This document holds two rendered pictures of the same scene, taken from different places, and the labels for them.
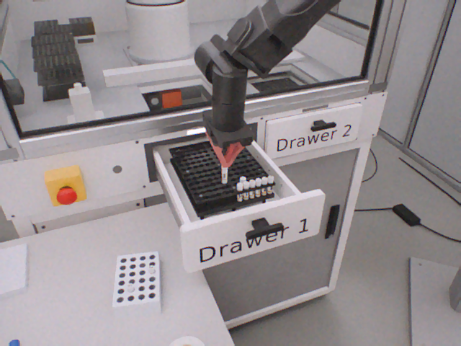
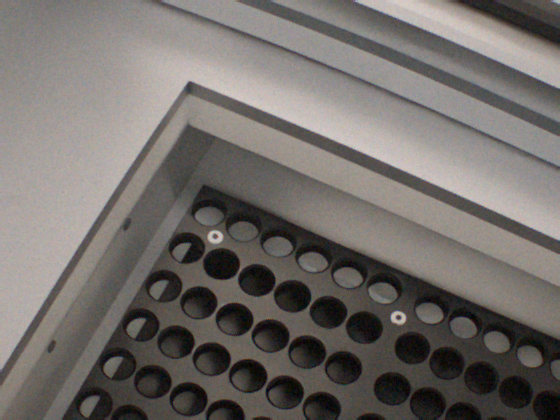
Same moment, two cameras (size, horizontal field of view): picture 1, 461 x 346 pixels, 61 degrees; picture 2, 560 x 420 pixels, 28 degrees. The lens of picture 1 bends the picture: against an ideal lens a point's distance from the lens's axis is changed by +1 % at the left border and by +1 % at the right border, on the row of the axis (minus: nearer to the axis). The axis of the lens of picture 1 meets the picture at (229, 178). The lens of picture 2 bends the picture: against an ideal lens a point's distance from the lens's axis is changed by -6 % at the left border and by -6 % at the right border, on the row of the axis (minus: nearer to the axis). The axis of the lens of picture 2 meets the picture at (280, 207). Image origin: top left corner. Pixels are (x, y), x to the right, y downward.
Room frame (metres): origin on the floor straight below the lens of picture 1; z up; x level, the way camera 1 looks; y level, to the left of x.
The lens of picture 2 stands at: (1.21, -0.09, 1.27)
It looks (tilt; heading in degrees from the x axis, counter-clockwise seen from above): 58 degrees down; 222
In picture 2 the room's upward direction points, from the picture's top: 6 degrees clockwise
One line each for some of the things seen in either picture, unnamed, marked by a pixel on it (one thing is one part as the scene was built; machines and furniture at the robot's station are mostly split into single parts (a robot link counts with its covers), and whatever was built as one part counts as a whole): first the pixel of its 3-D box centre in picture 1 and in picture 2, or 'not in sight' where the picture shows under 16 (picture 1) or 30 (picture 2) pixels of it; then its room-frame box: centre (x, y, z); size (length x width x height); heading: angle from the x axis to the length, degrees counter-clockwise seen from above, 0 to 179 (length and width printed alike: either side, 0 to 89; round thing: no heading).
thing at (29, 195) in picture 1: (171, 82); not in sight; (1.28, 0.20, 0.87); 1.02 x 0.95 x 0.14; 112
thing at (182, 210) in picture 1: (217, 175); not in sight; (0.74, 0.03, 0.86); 0.40 x 0.26 x 0.06; 22
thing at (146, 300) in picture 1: (138, 283); not in sight; (0.49, 0.18, 0.78); 0.12 x 0.08 x 0.04; 9
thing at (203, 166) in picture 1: (218, 176); not in sight; (0.73, 0.03, 0.87); 0.22 x 0.18 x 0.06; 22
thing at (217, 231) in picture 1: (255, 230); not in sight; (0.54, -0.05, 0.87); 0.29 x 0.02 x 0.11; 112
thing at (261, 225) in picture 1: (261, 226); not in sight; (0.52, -0.06, 0.91); 0.07 x 0.04 x 0.01; 112
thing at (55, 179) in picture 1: (65, 186); not in sight; (0.68, 0.36, 0.88); 0.07 x 0.05 x 0.07; 112
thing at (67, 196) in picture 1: (66, 194); not in sight; (0.65, 0.35, 0.88); 0.04 x 0.03 x 0.04; 112
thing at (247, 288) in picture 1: (184, 189); not in sight; (1.28, 0.19, 0.40); 1.03 x 0.95 x 0.80; 112
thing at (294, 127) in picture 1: (314, 130); not in sight; (0.94, -0.23, 0.87); 0.29 x 0.02 x 0.11; 112
